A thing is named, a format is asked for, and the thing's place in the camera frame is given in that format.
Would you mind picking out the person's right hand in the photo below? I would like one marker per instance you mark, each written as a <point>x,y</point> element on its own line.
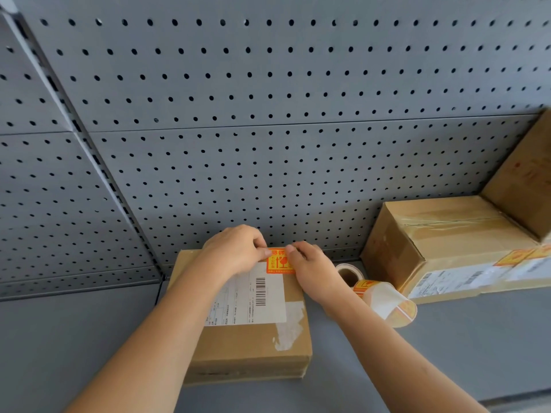
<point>314,275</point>

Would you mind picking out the person's left hand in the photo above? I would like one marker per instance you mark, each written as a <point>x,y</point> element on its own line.
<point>230,251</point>

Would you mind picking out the person's right thumb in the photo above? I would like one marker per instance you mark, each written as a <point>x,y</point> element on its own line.
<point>293,251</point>

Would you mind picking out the person's left thumb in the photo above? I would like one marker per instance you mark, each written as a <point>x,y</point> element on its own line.
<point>262,252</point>

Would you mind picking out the orange fragile sticker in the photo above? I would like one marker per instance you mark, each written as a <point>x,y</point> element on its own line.
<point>279,264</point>

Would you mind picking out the person's right forearm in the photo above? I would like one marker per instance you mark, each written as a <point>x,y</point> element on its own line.
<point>400,361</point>

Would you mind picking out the person's left forearm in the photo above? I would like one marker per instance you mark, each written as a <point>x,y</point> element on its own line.
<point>155,339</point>

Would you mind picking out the white barcode shipping label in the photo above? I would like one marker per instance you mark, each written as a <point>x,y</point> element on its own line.
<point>254,301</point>

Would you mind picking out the grey pegboard panel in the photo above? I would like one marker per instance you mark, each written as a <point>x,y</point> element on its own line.
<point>280,180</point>
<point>26,90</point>
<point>275,60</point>
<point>56,219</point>

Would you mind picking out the small flat cardboard box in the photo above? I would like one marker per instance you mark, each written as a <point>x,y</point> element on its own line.
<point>254,344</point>

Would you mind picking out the roll of orange stickers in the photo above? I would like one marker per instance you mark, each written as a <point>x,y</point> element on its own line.
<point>385,301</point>

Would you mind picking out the large taped cardboard box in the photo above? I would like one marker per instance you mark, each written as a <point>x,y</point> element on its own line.
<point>439,236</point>

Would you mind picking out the long white shipping label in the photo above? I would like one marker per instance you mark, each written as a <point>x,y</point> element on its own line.
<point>452,280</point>

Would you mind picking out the grey slotted shelf upright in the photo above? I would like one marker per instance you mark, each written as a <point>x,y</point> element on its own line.
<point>92,154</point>

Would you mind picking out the orange sticker on large box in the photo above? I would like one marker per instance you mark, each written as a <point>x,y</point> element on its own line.
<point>516,255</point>

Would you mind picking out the tilted brown cardboard box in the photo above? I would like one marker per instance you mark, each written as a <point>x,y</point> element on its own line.
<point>525,184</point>

